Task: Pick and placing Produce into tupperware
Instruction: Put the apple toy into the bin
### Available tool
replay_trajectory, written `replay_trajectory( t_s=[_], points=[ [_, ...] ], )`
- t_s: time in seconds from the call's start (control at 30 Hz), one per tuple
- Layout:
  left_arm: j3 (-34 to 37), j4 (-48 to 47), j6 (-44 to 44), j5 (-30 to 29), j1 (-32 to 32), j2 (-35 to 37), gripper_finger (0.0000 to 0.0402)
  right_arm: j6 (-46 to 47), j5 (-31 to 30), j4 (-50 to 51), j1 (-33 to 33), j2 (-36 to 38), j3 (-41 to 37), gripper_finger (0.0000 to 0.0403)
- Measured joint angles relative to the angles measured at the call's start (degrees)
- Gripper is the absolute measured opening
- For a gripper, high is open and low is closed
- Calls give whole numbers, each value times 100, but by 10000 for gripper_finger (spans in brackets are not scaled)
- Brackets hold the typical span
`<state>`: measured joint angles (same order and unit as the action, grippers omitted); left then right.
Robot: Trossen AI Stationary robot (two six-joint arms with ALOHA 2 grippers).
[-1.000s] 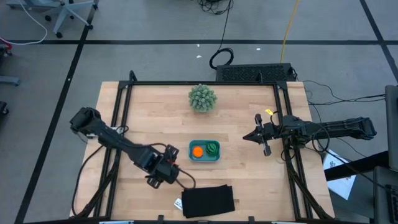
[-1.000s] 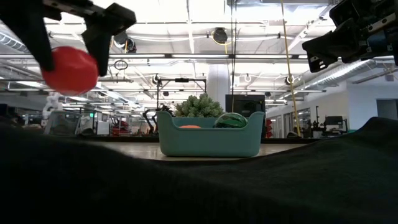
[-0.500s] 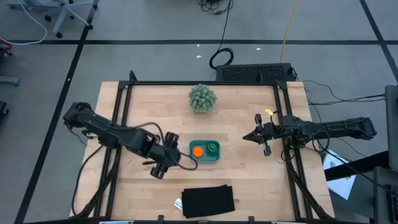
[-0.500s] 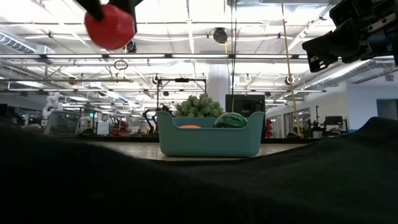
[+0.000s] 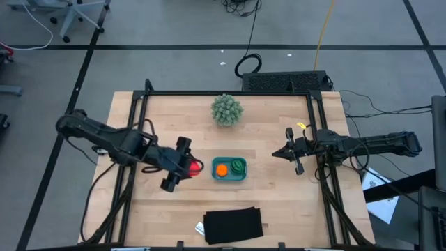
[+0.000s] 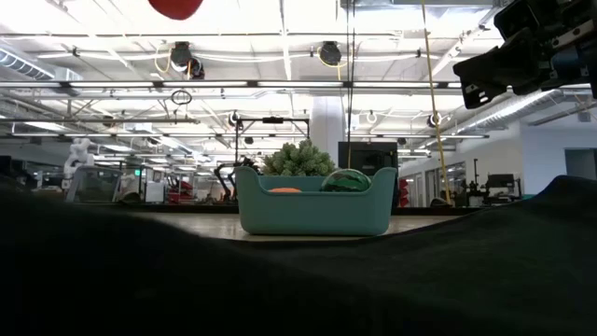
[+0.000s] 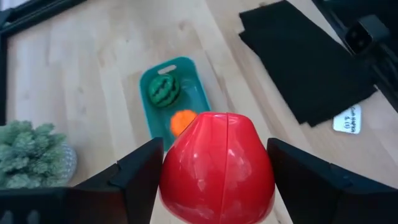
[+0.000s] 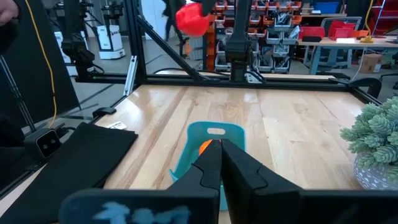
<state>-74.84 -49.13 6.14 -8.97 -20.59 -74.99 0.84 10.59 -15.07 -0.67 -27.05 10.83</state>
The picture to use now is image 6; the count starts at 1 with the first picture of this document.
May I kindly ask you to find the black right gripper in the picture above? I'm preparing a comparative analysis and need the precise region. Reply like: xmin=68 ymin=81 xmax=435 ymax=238
xmin=452 ymin=0 xmax=597 ymax=111

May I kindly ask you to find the green striped watermelon toy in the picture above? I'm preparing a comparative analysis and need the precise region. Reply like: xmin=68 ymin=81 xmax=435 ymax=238
xmin=319 ymin=168 xmax=373 ymax=193

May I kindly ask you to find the teal plastic tupperware container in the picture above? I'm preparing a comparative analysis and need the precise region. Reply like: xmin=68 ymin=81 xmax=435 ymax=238
xmin=234 ymin=166 xmax=398 ymax=237

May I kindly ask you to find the red toy pepper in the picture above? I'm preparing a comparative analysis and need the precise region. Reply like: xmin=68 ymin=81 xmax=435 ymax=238
xmin=147 ymin=0 xmax=205 ymax=21

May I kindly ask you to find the black computer case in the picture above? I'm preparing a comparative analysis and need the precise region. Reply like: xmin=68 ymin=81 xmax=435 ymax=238
xmin=338 ymin=141 xmax=400 ymax=209

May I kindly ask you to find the white structural column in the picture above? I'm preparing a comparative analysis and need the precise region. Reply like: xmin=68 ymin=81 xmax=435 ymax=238
xmin=311 ymin=96 xmax=347 ymax=165

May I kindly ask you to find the black folded cloth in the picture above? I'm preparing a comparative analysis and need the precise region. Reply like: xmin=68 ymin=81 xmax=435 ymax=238
xmin=0 ymin=175 xmax=597 ymax=336

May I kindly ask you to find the grey mesh chair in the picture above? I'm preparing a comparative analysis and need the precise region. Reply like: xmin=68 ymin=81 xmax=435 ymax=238
xmin=64 ymin=165 xmax=125 ymax=204

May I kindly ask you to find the yellow hanging cable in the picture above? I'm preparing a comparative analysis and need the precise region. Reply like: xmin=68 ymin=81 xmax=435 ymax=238
xmin=420 ymin=0 xmax=453 ymax=205

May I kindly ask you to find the black hanging cable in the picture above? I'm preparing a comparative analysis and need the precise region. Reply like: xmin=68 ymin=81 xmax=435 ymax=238
xmin=345 ymin=0 xmax=356 ymax=170

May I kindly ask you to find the black ceiling cable reel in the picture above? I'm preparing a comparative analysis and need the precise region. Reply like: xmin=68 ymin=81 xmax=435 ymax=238
xmin=318 ymin=40 xmax=343 ymax=67
xmin=168 ymin=40 xmax=206 ymax=81

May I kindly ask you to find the black gantry frame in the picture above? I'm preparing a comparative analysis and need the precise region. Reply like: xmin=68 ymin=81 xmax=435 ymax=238
xmin=213 ymin=116 xmax=312 ymax=204

